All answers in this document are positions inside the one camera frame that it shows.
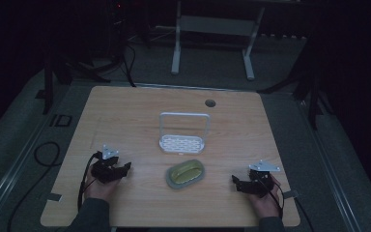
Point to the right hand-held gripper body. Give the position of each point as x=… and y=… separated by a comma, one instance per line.
x=260, y=180

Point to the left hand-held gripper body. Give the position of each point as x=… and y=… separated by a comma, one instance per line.
x=107, y=167

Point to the person's left hand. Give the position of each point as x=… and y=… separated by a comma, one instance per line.
x=99, y=188

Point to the person's right hand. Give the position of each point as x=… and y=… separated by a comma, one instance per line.
x=265, y=203

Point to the grey tape strip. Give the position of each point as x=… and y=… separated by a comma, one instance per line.
x=290, y=194
x=54, y=197

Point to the black tripod stand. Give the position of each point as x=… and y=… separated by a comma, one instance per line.
x=306, y=87
x=77, y=58

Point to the white metal table frame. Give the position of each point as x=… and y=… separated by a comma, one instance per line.
x=215, y=38

